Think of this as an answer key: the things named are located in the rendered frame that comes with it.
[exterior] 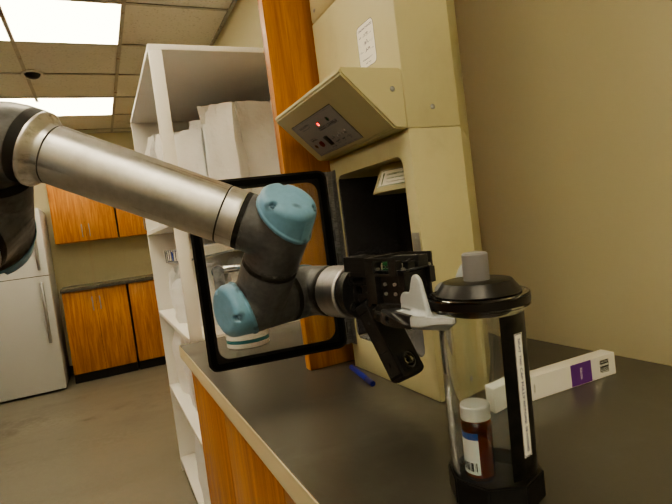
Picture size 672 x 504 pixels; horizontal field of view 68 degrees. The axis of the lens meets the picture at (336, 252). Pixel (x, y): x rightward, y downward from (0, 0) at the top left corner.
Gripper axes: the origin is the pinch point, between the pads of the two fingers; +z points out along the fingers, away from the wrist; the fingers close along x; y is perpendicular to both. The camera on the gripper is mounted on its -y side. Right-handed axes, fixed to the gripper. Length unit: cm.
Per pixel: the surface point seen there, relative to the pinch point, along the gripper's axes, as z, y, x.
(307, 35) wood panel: -59, 56, 29
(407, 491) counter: -8.9, -20.7, -5.1
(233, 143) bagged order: -144, 47, 55
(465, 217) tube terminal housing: -20.8, 10.3, 28.6
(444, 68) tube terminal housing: -21, 36, 28
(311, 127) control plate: -46, 31, 17
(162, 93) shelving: -142, 64, 28
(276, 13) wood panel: -61, 60, 22
